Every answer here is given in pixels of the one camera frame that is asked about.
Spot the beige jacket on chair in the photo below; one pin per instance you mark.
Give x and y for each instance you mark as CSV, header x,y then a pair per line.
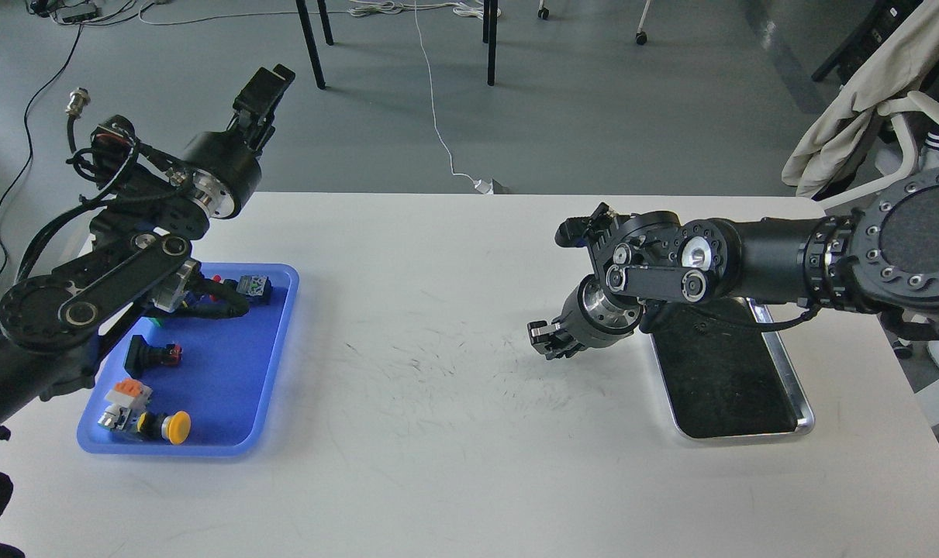
x,y
899,65

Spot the red emergency push button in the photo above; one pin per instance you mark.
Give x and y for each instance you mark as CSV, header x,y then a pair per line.
x,y
257,289

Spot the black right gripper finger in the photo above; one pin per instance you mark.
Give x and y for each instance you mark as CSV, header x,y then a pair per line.
x,y
552,340

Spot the black power strip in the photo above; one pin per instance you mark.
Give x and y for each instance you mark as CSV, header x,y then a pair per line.
x,y
64,12

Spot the black table leg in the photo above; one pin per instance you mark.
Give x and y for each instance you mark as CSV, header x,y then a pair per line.
x,y
310,42
324,15

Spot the blue plastic tray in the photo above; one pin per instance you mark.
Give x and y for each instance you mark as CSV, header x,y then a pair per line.
x,y
224,381

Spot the orange grey contact block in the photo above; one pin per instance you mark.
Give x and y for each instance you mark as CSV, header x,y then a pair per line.
x,y
127,401

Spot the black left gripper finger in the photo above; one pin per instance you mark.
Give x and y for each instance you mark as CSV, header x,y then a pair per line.
x,y
254,107

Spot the black selector switch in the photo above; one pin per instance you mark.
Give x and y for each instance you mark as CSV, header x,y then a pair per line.
x,y
141,356

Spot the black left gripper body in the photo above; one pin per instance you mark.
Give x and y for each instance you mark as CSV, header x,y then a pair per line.
x,y
226,170

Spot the black cabinet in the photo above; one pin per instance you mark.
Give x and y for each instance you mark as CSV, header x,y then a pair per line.
x,y
882,20

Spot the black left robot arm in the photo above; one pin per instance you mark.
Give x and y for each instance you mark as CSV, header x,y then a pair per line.
x,y
92,272

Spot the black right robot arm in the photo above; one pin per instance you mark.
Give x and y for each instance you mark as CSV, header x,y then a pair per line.
x,y
881,260

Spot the silver metal tray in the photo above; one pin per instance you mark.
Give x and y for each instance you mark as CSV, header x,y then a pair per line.
x,y
726,384

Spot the yellow push button switch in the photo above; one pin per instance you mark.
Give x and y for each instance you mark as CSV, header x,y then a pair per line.
x,y
148,426

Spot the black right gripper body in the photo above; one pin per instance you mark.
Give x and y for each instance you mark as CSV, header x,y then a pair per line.
x,y
590,319

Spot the white office chair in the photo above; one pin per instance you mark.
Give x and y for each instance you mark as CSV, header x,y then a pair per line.
x,y
894,110

